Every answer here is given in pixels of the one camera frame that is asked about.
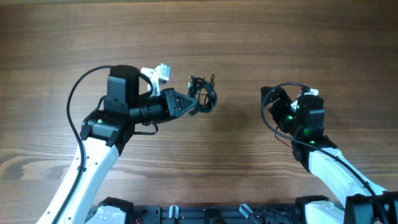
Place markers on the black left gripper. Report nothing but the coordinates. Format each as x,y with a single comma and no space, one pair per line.
170,104

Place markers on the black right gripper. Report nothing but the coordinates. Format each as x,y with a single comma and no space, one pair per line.
278,101

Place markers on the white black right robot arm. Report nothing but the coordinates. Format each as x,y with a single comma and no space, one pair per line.
301,122

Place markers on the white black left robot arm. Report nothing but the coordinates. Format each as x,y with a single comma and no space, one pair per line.
104,134

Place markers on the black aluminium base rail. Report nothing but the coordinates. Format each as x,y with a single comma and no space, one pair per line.
174,214

